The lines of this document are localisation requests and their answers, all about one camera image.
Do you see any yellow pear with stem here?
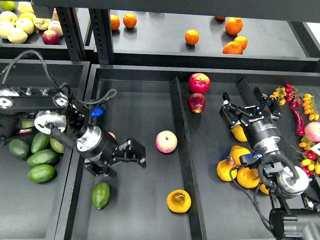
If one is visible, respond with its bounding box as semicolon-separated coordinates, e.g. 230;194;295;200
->
231;125;248;142

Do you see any green avocado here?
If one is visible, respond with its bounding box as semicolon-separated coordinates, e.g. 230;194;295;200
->
30;132;50;154
21;120;35;129
91;182;110;210
26;149;59;167
27;164;56;183
50;138;65;154

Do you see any orange on shelf back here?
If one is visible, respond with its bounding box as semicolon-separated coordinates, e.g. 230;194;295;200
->
215;16;226;21

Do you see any large orange on shelf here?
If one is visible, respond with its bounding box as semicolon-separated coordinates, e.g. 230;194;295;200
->
225;17;244;36

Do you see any black shelf upright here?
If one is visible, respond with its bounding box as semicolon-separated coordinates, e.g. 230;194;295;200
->
55;6;86;61
88;8;115;65

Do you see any green avocado bottom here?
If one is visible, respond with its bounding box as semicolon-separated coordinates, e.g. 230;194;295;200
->
27;164;56;183

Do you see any dark avocado far left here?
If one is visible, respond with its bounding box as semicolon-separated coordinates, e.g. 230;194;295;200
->
8;139;30;159

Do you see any red cherry tomato bunch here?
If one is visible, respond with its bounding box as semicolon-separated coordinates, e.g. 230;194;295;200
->
285;83;302;108

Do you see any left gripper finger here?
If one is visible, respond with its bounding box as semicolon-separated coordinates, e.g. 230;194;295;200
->
83;162;117;180
118;138;147;168

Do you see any pink apple centre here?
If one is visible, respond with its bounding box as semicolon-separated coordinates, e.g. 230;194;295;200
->
155;130;178;154

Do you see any dark red apple lower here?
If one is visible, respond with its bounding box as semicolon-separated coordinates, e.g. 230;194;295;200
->
187;93;206;114

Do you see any pink apple left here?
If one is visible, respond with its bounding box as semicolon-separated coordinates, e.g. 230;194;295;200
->
108;131;116;140

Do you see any red apple on shelf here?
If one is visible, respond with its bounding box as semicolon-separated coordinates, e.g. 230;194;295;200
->
42;29;61;45

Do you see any black shelf upright left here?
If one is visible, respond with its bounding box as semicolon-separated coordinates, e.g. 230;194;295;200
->
55;6;86;61

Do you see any red chili pepper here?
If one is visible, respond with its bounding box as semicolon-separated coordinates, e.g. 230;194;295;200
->
290;102;305;136

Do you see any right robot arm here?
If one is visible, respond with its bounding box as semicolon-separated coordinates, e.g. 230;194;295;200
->
219;87;320;240

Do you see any orange tomato bunch right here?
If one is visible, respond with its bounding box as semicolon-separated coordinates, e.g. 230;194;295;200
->
302;93;320;121

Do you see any orange on shelf centre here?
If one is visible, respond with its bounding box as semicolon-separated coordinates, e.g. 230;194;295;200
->
184;29;200;46

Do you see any white price label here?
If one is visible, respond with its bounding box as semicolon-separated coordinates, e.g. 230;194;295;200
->
310;143;320;156

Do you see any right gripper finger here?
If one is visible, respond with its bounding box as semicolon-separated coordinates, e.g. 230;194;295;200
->
253;87;283;121
219;92;247;130

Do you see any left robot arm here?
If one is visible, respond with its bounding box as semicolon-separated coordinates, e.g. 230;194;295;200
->
0;49;147;178

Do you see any black shelf upright right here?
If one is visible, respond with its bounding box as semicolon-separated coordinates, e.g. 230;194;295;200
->
88;8;115;65

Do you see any mixed cherry tomatoes lower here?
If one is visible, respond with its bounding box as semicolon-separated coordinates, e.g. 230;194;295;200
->
290;135;320;177

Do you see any orange cherry tomato bunch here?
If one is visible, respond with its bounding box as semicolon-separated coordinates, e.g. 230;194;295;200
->
269;87;287;106

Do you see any red apple upper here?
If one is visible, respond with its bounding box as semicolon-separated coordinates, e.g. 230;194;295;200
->
188;72;211;94

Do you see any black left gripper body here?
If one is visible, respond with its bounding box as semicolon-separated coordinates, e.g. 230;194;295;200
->
76;126;120;164

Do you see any black bin divider left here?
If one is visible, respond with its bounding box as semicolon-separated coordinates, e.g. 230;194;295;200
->
169;76;207;240

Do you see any orange on shelf right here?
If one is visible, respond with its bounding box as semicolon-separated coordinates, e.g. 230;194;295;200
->
234;36;248;50

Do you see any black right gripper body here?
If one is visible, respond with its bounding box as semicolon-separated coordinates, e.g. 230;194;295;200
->
241;116;282;150

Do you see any orange on shelf front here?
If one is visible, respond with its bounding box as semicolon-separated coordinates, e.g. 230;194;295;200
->
222;41;243;55

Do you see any pink peach right edge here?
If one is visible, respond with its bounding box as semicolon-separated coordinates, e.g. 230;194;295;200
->
304;121;320;143

